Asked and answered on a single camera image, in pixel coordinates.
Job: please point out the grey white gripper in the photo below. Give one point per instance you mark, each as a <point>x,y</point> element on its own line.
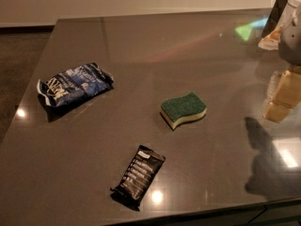
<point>291,46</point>

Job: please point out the green and yellow sponge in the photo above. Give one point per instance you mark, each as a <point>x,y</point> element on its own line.
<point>187,108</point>

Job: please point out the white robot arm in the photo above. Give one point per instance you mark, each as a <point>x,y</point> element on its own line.
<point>280,13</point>

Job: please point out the blue chip bag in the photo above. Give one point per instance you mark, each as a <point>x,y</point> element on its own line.
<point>75,85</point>

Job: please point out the black snack bar wrapper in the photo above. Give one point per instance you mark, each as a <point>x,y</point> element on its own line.
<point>139,175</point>

